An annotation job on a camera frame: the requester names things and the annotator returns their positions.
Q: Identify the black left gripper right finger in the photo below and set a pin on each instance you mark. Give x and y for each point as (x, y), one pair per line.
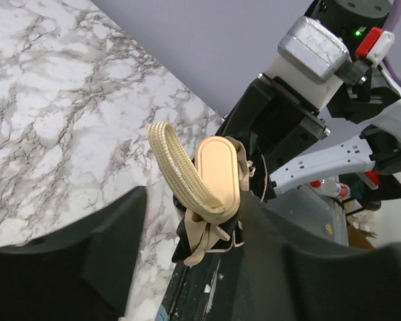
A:
(295, 275)

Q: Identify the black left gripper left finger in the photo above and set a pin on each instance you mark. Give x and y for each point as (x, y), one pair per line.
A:
(82, 271)

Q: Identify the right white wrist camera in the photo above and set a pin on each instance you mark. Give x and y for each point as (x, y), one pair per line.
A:
(309, 56)

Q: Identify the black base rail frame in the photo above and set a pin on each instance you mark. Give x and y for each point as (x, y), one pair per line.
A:
(207, 291)

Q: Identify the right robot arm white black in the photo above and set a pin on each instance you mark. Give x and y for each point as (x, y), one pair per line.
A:
(328, 105)

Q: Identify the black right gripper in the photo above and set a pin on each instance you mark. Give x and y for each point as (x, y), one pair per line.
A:
(274, 124)

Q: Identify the beige black umbrella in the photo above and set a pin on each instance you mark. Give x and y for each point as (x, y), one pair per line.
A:
(209, 186)

